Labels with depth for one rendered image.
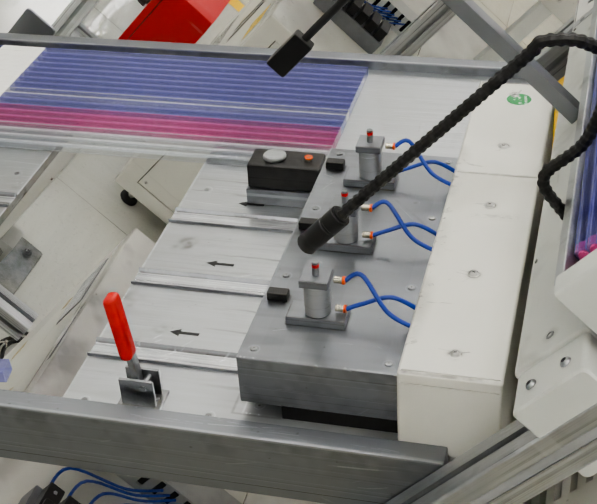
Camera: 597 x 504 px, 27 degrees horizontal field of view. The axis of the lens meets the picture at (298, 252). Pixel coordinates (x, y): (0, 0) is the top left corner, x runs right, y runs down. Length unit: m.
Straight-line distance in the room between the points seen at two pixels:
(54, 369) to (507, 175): 0.67
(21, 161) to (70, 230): 1.24
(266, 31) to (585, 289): 1.69
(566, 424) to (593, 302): 0.09
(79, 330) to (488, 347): 0.79
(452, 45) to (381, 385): 1.98
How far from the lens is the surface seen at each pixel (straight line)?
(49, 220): 2.66
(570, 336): 0.88
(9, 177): 1.41
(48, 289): 2.55
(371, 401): 1.00
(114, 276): 1.73
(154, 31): 2.01
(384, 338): 1.01
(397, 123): 1.44
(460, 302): 1.02
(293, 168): 1.27
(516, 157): 1.22
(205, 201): 1.32
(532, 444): 0.89
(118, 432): 1.04
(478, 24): 1.15
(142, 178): 2.72
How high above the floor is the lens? 1.77
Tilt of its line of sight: 35 degrees down
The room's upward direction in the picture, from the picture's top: 49 degrees clockwise
